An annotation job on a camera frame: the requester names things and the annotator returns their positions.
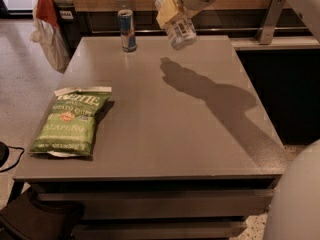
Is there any clear plastic water bottle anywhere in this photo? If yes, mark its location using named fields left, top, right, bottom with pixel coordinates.
left=153, top=0, right=196, bottom=50

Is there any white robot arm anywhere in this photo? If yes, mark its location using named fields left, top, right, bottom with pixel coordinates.
left=161, top=0, right=320, bottom=240

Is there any blue silver energy drink can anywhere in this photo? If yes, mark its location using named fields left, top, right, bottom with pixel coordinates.
left=118, top=9, right=137, bottom=52

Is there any dark trash bin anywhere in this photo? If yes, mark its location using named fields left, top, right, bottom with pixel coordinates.
left=53, top=0, right=81, bottom=57

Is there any red cloth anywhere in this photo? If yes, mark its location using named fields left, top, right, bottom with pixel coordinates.
left=36, top=0, right=59, bottom=28

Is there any white plastic bag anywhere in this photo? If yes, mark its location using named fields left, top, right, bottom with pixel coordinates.
left=30, top=18, right=70, bottom=73

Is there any green jalapeno chips bag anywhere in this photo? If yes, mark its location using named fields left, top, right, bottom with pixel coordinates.
left=30, top=86, right=112, bottom=158

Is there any grey drawer cabinet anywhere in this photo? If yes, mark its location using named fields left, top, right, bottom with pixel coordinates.
left=32, top=178, right=274, bottom=240

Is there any black chair seat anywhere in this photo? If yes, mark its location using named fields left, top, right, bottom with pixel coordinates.
left=0, top=188, right=84, bottom=240

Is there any metal wall bracket left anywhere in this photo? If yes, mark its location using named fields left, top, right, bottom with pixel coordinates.
left=116, top=0, right=131, bottom=9

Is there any metal wall bracket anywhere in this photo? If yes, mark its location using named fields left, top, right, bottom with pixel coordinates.
left=116, top=0, right=131, bottom=9
left=256, top=0, right=286, bottom=45

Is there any metal wall bracket right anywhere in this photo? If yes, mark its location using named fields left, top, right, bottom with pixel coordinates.
left=256, top=0, right=286, bottom=45

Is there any black cable on floor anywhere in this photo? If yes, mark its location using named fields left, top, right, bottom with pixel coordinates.
left=0, top=141, right=26, bottom=174

